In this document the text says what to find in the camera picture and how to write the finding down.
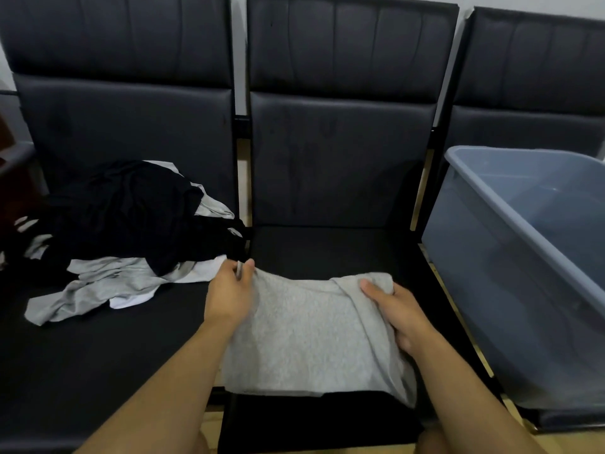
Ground person's right hand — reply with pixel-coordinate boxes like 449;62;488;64
359;278;449;359

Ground person's left hand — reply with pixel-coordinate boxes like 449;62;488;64
203;258;256;328

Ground blue-grey plastic bin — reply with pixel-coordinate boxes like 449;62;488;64
420;145;605;412

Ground grey tank top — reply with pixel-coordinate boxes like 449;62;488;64
24;253;229;327

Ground person's right forearm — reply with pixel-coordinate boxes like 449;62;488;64
410;340;547;454

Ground person's left forearm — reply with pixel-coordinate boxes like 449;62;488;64
75;320;239;454

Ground person's right leg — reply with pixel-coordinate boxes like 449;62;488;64
415;426;452;454

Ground black leather bench chair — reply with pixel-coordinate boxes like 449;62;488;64
415;6;605;431
0;0;239;454
219;0;502;454

